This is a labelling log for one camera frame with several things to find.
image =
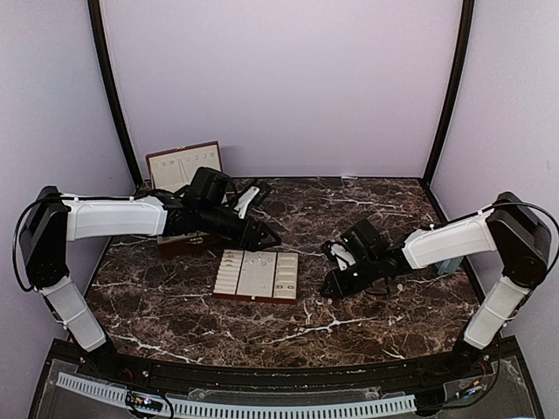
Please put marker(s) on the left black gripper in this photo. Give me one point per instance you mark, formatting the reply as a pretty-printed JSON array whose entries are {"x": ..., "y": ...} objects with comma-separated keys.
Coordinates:
[{"x": 250, "y": 241}]

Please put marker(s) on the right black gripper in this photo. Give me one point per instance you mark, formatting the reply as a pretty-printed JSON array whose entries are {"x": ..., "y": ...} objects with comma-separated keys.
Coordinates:
[{"x": 338, "y": 286}]

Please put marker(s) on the beige jewelry tray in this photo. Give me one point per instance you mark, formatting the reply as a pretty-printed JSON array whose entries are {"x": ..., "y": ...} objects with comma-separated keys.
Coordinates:
[{"x": 261, "y": 276}]

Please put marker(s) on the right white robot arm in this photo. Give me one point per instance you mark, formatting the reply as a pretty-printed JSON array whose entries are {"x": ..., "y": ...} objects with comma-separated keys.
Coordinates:
[{"x": 515, "y": 233}]

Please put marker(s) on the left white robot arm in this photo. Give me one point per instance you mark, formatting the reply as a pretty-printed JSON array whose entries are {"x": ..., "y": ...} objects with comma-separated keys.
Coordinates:
[{"x": 54, "y": 219}]

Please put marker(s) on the light blue plastic cup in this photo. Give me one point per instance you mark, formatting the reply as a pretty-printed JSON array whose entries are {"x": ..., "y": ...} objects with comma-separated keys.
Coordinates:
[{"x": 448, "y": 266}]

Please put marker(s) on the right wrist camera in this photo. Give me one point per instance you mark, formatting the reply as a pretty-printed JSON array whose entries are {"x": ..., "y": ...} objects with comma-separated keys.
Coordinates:
[{"x": 336, "y": 252}]

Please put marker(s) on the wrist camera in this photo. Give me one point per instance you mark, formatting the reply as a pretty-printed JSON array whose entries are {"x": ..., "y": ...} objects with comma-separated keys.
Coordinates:
[
  {"x": 253, "y": 196},
  {"x": 336, "y": 252}
]

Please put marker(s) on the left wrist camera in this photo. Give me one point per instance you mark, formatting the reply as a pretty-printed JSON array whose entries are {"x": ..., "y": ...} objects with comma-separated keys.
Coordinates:
[{"x": 253, "y": 196}]

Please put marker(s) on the black front rail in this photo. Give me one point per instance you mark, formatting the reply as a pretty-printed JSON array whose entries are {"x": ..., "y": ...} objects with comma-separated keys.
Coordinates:
[{"x": 178, "y": 377}]

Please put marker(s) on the white slotted cable duct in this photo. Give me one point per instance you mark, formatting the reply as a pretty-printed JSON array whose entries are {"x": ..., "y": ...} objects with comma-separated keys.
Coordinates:
[{"x": 222, "y": 404}]

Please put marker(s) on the left black frame post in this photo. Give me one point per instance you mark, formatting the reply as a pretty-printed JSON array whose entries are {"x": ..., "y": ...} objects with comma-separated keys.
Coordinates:
[{"x": 113, "y": 99}]

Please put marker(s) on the black frame post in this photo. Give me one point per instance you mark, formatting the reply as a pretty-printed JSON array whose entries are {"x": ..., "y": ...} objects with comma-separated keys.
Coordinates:
[
  {"x": 113, "y": 99},
  {"x": 452, "y": 90}
]

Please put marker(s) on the right black frame post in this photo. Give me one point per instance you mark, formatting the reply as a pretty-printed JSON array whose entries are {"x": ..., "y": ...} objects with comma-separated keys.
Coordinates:
[{"x": 452, "y": 90}]

